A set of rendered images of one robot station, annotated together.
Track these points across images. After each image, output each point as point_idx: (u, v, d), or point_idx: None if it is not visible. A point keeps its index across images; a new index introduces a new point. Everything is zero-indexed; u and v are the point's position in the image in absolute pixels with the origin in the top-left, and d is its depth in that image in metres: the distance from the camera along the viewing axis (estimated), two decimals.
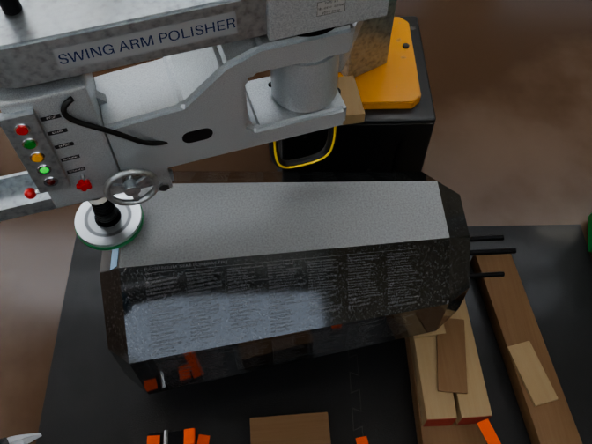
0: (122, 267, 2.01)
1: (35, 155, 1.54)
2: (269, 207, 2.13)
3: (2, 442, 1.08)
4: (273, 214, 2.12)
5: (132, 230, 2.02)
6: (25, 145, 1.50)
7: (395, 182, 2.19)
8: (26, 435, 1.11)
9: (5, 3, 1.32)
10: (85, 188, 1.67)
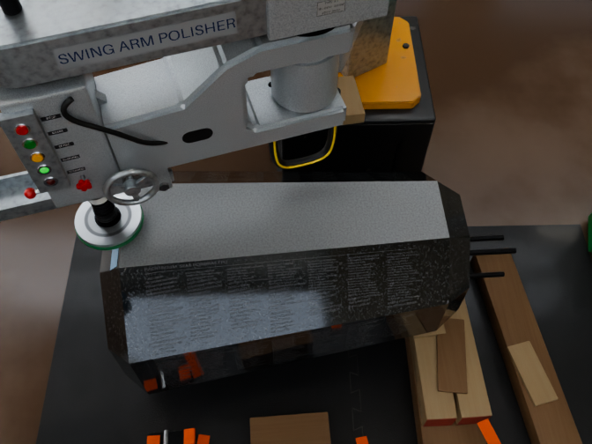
0: (122, 267, 2.01)
1: (35, 155, 1.54)
2: (269, 207, 2.13)
3: None
4: (273, 214, 2.12)
5: (84, 203, 2.07)
6: (25, 145, 1.50)
7: (395, 182, 2.19)
8: None
9: (5, 3, 1.32)
10: (85, 188, 1.67)
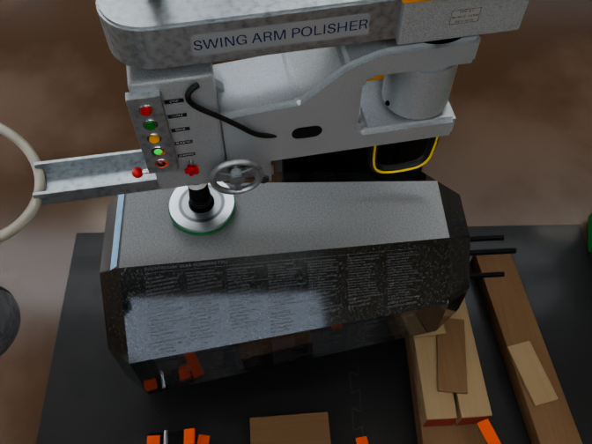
0: (122, 267, 2.01)
1: (152, 136, 1.57)
2: (269, 207, 2.13)
3: None
4: (273, 214, 2.12)
5: (179, 187, 2.11)
6: (145, 126, 1.54)
7: (395, 182, 2.19)
8: None
9: None
10: (192, 173, 1.70)
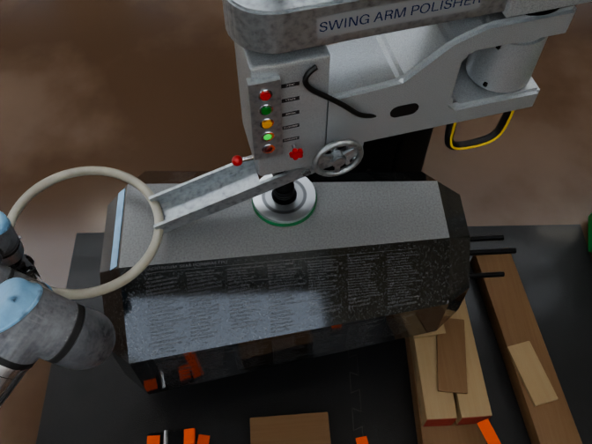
0: (122, 267, 2.01)
1: (266, 122, 1.60)
2: None
3: (33, 265, 1.92)
4: None
5: (266, 215, 2.08)
6: (262, 111, 1.56)
7: (395, 182, 2.19)
8: None
9: None
10: (297, 158, 1.73)
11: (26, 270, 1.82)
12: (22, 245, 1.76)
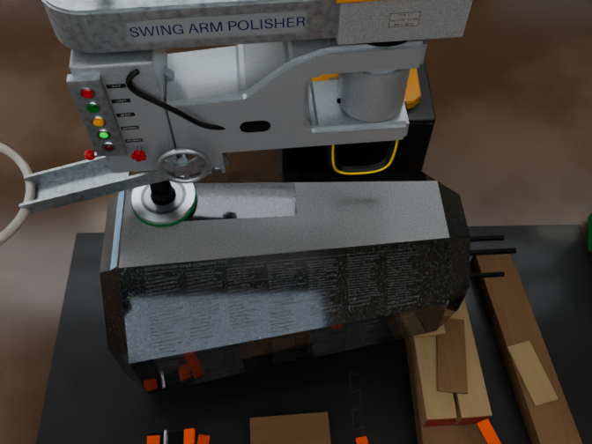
0: (122, 267, 2.01)
1: (96, 120, 1.60)
2: (269, 207, 2.13)
3: None
4: (273, 214, 2.12)
5: (140, 213, 2.09)
6: (88, 108, 1.57)
7: (395, 182, 2.19)
8: None
9: None
10: (139, 159, 1.73)
11: None
12: None
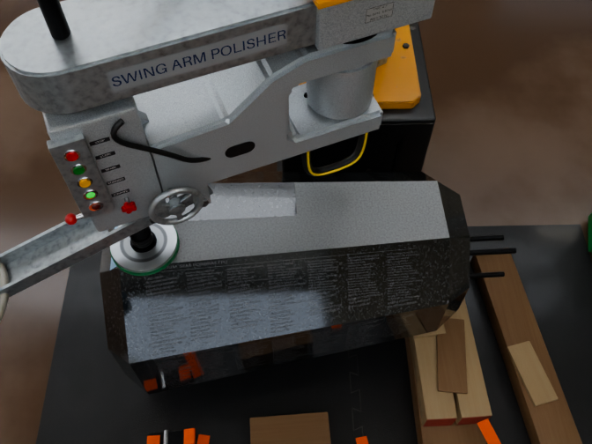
0: None
1: (83, 181, 1.50)
2: (269, 207, 2.13)
3: None
4: (273, 214, 2.12)
5: (167, 255, 2.00)
6: (73, 172, 1.46)
7: (395, 182, 2.19)
8: None
9: (55, 26, 1.28)
10: (130, 211, 1.64)
11: None
12: None
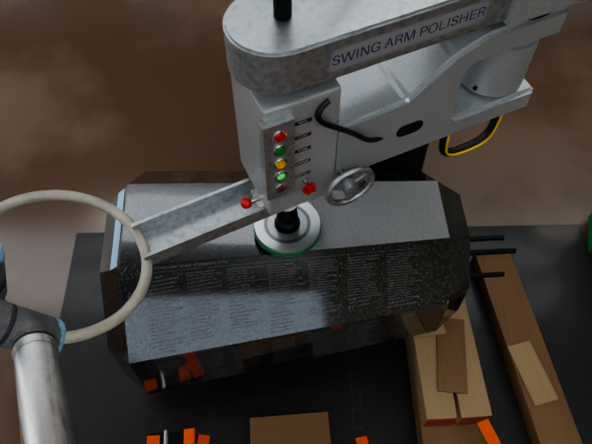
0: (122, 267, 2.01)
1: (280, 162, 1.53)
2: None
3: None
4: None
5: (284, 249, 1.99)
6: (276, 152, 1.49)
7: (395, 182, 2.19)
8: None
9: (284, 8, 1.31)
10: (310, 192, 1.67)
11: None
12: None
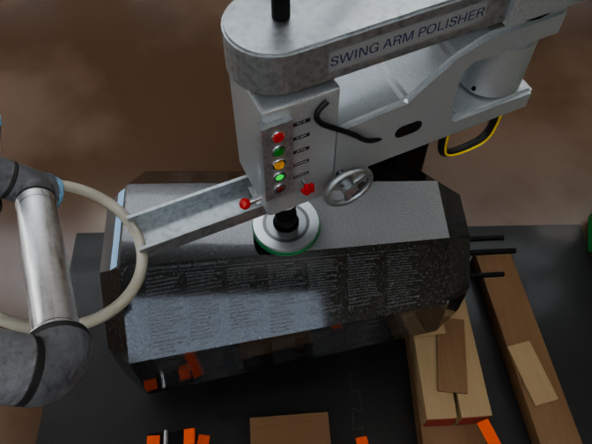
0: (122, 267, 2.01)
1: (278, 162, 1.53)
2: None
3: None
4: None
5: (255, 219, 2.04)
6: (275, 153, 1.49)
7: (395, 182, 2.19)
8: None
9: (283, 9, 1.31)
10: (309, 193, 1.67)
11: None
12: None
